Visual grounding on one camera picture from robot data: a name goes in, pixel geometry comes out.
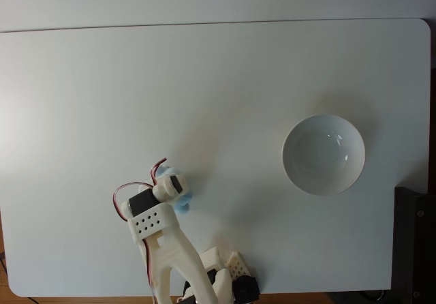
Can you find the sky blue plush doll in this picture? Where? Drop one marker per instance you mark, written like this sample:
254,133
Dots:
182,208

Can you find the white ceramic bowl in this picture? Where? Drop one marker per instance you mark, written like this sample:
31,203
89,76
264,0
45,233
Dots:
323,155

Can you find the black table clamp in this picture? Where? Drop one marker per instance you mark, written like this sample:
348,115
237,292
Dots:
248,287
186,288

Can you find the black cabinet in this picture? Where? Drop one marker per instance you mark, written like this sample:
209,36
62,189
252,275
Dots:
415,242

